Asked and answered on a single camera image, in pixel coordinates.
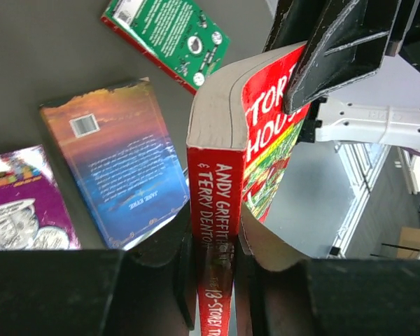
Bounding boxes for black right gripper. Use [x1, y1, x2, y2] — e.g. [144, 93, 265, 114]
[265, 1, 420, 113]

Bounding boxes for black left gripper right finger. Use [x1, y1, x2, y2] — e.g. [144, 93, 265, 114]
[234, 206, 420, 335]

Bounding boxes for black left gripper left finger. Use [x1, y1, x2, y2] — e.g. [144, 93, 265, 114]
[0, 205, 196, 335]

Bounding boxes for purple white paperback book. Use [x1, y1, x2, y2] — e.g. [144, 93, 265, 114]
[0, 145, 81, 251]

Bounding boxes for red 13-storey treehouse book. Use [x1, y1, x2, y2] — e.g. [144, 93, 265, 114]
[186, 42, 309, 335]

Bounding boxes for blue book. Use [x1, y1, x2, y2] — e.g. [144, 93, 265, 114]
[39, 78, 190, 250]

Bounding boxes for green red paperback book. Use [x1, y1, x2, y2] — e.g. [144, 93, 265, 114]
[101, 0, 230, 94]

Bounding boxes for cardboard box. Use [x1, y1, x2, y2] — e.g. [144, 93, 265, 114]
[397, 227, 420, 259]

